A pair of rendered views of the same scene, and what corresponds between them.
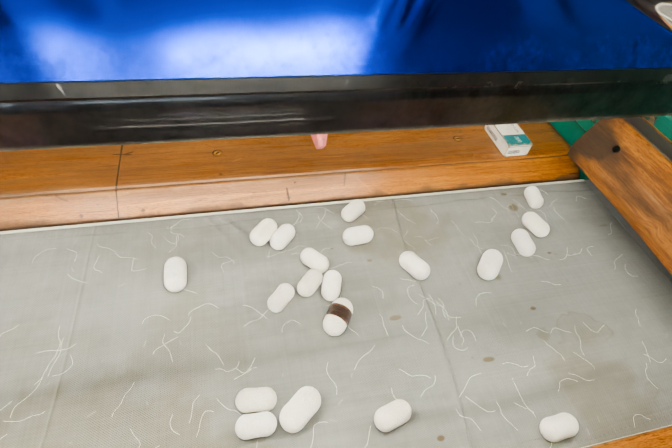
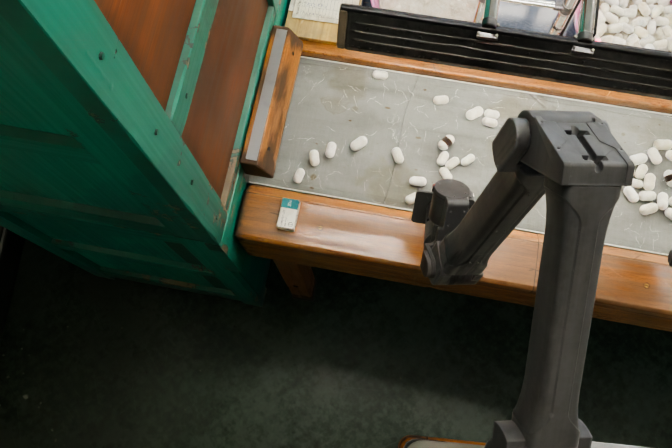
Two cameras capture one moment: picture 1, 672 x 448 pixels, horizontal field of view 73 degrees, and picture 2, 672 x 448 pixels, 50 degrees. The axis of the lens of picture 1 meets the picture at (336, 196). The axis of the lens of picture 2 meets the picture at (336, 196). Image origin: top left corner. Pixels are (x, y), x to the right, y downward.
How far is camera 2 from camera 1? 1.27 m
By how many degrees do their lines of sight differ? 59
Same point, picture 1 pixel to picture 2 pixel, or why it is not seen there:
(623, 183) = (277, 135)
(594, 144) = (269, 162)
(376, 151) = (381, 230)
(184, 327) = not seen: hidden behind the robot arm
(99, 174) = not seen: hidden behind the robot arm
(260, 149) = not seen: hidden behind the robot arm
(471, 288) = (373, 139)
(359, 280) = (426, 160)
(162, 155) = (512, 262)
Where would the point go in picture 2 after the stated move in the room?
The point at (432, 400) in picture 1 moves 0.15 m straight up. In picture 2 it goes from (420, 102) to (427, 69)
